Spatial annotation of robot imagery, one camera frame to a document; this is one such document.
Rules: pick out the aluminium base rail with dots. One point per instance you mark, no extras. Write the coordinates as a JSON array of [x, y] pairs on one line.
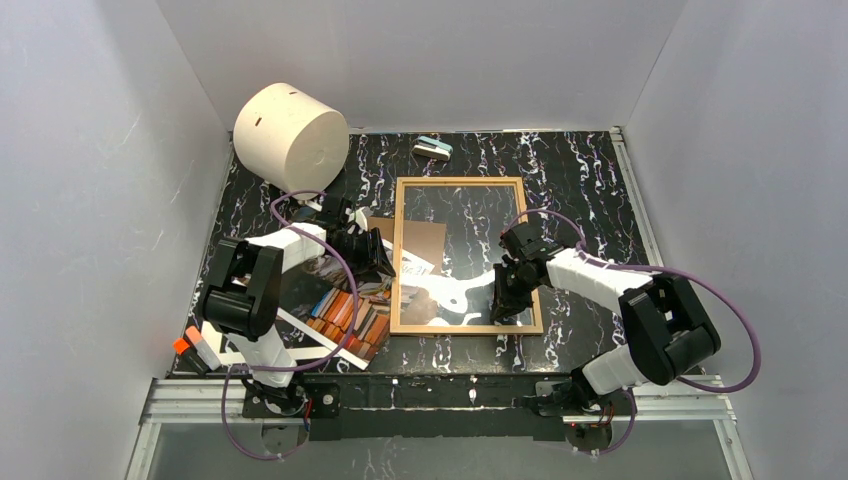
[[434, 426]]

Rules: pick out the orange cap black marker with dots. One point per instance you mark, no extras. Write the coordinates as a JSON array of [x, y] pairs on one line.
[[189, 356]]

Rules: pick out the brown backing board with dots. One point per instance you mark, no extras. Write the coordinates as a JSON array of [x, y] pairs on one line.
[[423, 239]]

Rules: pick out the light wooden picture frame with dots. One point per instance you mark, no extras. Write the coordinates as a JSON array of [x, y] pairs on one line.
[[464, 328]]

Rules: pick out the peach cap glue stick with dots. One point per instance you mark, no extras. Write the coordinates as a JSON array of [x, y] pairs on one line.
[[203, 349]]

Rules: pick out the clear acrylic sheet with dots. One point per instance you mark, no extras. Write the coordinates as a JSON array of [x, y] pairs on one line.
[[464, 258]]

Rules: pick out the white mat board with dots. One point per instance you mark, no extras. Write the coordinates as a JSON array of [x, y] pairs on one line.
[[317, 348]]

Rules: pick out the large white cylinder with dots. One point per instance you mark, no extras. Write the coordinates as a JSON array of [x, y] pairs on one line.
[[291, 140]]

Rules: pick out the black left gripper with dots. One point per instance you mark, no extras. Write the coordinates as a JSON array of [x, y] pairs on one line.
[[365, 250]]

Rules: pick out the cat and books photo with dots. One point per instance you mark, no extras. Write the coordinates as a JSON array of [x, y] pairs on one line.
[[317, 292]]

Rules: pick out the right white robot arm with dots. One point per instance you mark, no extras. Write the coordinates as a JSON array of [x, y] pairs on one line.
[[667, 330]]

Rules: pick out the teal white stapler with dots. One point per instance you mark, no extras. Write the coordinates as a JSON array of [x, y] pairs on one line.
[[431, 148]]

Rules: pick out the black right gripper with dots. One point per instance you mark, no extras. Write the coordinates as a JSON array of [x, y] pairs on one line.
[[505, 287]]

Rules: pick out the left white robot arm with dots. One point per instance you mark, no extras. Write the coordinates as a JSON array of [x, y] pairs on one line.
[[242, 292]]

